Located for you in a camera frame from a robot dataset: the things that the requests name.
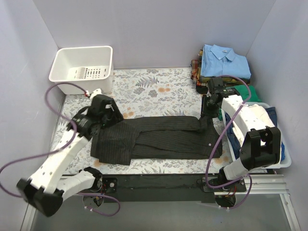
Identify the black pinstriped long sleeve shirt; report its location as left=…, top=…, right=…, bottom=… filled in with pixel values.
left=90, top=116, right=219, bottom=166

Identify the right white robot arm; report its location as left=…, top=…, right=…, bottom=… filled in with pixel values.
left=203, top=77, right=282, bottom=191

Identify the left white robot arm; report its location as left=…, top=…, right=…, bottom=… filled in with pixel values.
left=16, top=89, right=123, bottom=217

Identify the green folded shirt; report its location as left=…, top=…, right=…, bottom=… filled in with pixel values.
left=216, top=85, right=262, bottom=121

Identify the plaid folded shirt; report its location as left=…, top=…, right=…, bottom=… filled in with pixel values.
left=191, top=50, right=242, bottom=87

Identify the light blue folded shirt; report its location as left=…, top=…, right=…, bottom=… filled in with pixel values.
left=201, top=44, right=251, bottom=79

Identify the white garment in basket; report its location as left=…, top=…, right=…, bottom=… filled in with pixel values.
left=232, top=103, right=282, bottom=164

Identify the floral table mat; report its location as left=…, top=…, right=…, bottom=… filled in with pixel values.
left=45, top=67, right=238, bottom=175

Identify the white plastic bin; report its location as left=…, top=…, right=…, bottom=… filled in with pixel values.
left=49, top=46, right=114, bottom=93

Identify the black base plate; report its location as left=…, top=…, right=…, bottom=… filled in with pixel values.
left=96, top=173, right=247, bottom=204

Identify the aluminium rail frame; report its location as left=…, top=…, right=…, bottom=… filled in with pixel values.
left=21, top=174, right=300, bottom=231

